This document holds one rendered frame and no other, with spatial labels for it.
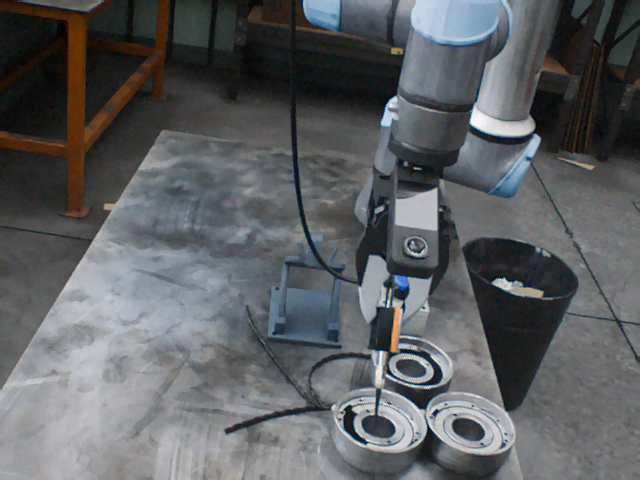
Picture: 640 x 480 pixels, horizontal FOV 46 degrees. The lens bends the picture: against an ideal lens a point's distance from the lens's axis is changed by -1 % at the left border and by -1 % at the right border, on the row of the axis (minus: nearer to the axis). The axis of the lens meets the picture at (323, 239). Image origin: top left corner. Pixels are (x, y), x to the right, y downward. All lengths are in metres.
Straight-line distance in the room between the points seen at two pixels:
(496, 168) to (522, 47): 0.20
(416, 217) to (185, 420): 0.36
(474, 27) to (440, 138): 0.11
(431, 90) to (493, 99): 0.53
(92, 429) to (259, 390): 0.20
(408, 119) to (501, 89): 0.51
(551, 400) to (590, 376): 0.23
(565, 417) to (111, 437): 1.75
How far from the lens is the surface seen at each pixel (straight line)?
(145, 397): 0.92
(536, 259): 2.35
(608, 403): 2.56
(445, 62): 0.71
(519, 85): 1.23
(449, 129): 0.73
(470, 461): 0.88
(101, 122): 3.13
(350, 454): 0.85
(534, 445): 2.28
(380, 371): 0.83
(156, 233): 1.24
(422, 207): 0.73
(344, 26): 0.85
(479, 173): 1.28
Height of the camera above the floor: 1.40
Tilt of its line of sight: 28 degrees down
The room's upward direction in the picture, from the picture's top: 10 degrees clockwise
